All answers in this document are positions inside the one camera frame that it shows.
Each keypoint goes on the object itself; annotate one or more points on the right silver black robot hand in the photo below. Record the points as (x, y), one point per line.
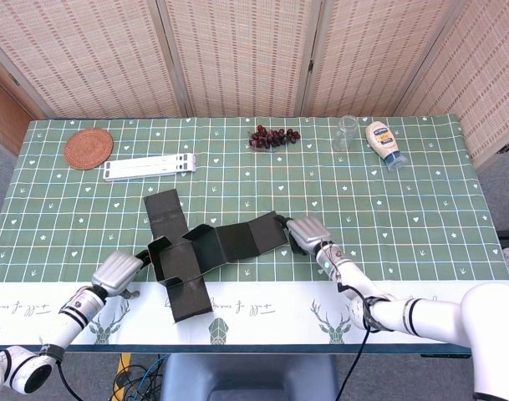
(310, 234)

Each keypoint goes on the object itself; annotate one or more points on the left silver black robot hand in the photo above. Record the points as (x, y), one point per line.
(114, 273)

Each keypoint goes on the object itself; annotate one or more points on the black foldable cardboard box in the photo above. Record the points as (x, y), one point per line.
(187, 284)

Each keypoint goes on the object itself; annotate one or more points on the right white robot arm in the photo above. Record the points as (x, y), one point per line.
(425, 317)

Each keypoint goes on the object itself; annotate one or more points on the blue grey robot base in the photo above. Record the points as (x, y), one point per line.
(245, 376)

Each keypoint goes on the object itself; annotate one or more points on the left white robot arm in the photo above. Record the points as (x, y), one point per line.
(70, 317)

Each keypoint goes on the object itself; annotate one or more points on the green checked tablecloth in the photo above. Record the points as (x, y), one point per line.
(383, 200)

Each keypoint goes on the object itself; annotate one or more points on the yellow strip under table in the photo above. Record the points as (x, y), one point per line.
(123, 363)

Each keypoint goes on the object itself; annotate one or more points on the clear glass jar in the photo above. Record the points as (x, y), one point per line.
(344, 135)

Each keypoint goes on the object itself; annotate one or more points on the bunch of dark red grapes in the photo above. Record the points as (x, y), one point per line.
(271, 138)

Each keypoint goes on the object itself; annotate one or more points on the white folded laptop stand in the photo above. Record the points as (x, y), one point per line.
(149, 167)

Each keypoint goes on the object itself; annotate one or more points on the mayonnaise squeeze bottle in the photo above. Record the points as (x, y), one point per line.
(383, 140)

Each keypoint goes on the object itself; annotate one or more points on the round brown woven coaster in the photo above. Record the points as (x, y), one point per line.
(88, 149)

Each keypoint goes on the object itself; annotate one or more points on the brown wooden panel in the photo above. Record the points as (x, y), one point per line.
(3, 117)

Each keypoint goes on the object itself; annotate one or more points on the bamboo folding screen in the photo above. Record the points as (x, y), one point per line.
(237, 54)

